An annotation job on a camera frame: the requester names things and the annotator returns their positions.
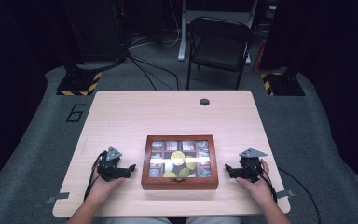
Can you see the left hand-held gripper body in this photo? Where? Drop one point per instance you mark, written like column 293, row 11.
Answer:
column 108, row 169

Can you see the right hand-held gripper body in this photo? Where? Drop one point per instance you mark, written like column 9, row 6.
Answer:
column 252, row 168

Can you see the yellow coffee capsule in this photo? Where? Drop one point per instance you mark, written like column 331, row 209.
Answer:
column 184, row 172
column 191, row 165
column 177, row 157
column 169, row 174

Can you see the wooden box with glass lid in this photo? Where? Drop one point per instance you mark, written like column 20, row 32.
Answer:
column 180, row 185

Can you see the person's left hand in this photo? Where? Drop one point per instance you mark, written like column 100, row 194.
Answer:
column 102, row 189

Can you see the person's right hand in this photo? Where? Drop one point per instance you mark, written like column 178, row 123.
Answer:
column 261, row 189

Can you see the white coffee capsule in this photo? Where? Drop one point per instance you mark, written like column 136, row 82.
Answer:
column 168, row 167

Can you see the grey tape strip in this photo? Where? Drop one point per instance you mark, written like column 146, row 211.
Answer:
column 284, row 194
column 58, row 197

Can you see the black table grommet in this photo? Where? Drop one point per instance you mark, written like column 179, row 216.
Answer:
column 204, row 101

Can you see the hazard striped black stand base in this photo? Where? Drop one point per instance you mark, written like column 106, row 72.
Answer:
column 284, row 84
column 77, row 82

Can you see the dark red panel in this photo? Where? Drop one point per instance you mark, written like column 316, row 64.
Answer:
column 258, row 59

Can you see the black folding chair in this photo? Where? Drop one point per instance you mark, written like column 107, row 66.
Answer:
column 219, row 49

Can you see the black equipment cabinet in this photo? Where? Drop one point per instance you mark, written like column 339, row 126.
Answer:
column 99, row 31

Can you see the black curtain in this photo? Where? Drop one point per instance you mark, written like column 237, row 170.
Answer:
column 12, row 46
column 332, row 40

